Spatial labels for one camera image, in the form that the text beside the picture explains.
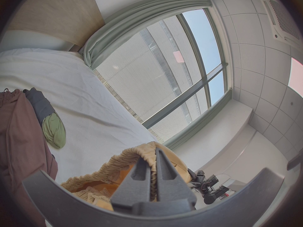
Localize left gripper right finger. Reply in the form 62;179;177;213
155;148;197;205

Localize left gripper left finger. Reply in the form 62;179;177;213
111;156;152;210

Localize tan shorts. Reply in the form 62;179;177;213
61;141;190;211

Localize bed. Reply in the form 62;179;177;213
0;0;164;212

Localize green garment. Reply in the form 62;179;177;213
42;111;66;149

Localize window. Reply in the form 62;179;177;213
91;9;229;144

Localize brown garment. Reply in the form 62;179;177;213
0;89;59;223

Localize black garment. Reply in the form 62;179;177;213
23;87;55;127

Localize ceiling light panel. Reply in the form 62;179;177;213
287;57;303;92

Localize white ceiling air vent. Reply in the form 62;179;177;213
253;0;303;44

